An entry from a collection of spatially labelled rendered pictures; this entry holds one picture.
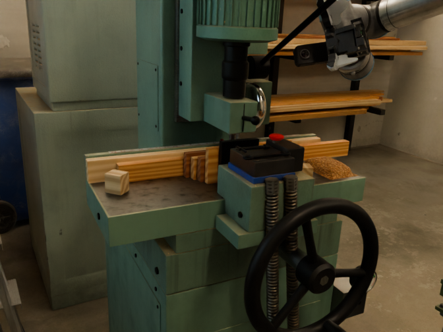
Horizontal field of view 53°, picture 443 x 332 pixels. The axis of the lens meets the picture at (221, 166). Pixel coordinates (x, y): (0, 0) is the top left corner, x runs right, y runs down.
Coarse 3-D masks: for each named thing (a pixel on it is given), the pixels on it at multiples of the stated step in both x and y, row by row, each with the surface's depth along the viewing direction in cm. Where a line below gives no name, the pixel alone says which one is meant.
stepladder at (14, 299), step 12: (0, 240) 147; (0, 264) 161; (0, 276) 146; (0, 288) 146; (12, 288) 163; (0, 300) 155; (12, 300) 156; (12, 312) 151; (0, 324) 169; (12, 324) 152
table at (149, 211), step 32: (96, 192) 87; (128, 192) 88; (160, 192) 89; (192, 192) 89; (320, 192) 98; (352, 192) 102; (128, 224) 79; (160, 224) 82; (192, 224) 85; (224, 224) 84
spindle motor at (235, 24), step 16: (208, 0) 88; (224, 0) 86; (240, 0) 85; (256, 0) 86; (272, 0) 88; (208, 16) 89; (224, 16) 87; (240, 16) 86; (256, 16) 87; (272, 16) 89; (208, 32) 89; (224, 32) 87; (240, 32) 87; (256, 32) 88; (272, 32) 90
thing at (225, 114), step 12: (204, 96) 105; (216, 96) 101; (204, 108) 106; (216, 108) 100; (228, 108) 95; (240, 108) 96; (252, 108) 97; (204, 120) 107; (216, 120) 101; (228, 120) 96; (240, 120) 96; (228, 132) 96; (240, 132) 98
